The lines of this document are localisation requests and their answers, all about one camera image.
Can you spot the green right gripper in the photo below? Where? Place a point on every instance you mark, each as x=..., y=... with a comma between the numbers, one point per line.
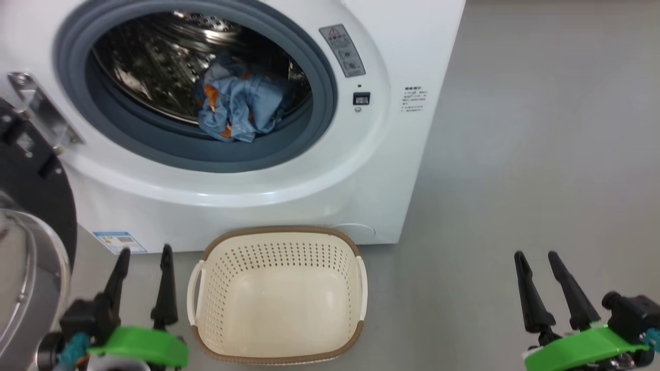
x=582, y=350

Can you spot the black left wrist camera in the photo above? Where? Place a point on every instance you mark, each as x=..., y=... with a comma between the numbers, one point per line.
x=85, y=317

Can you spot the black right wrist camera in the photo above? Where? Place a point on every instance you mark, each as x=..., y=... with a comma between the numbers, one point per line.
x=631, y=314

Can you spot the grey rubber door gasket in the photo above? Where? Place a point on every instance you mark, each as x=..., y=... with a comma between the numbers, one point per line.
x=154, y=144

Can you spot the round white filter cover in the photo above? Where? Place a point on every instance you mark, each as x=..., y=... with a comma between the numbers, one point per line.
x=356, y=232

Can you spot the blue energy label sticker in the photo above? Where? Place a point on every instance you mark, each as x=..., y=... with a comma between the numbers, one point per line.
x=119, y=242

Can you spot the black door latch socket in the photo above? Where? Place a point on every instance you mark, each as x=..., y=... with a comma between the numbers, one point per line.
x=361, y=98

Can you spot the steel washer drum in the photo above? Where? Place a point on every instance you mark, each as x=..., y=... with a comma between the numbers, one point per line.
x=149, y=67

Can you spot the grey warning sticker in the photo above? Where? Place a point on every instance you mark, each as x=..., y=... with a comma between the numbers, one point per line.
x=343, y=50

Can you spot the chrome door hinge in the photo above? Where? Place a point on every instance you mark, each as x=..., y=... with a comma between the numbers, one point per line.
x=44, y=111

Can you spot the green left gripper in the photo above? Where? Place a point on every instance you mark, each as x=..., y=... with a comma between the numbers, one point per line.
x=144, y=348

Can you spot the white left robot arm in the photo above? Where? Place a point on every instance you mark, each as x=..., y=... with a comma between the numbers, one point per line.
x=118, y=367

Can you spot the white front-load washing machine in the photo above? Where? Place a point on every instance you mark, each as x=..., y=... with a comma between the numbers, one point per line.
x=361, y=165

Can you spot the black round washer door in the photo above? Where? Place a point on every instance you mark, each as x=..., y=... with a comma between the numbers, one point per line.
x=31, y=206

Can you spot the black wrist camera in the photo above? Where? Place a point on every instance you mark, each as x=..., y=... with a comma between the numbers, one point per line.
x=85, y=317
x=631, y=314

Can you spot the cream perforated laundry basket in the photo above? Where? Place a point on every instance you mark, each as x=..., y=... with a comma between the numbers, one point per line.
x=278, y=304

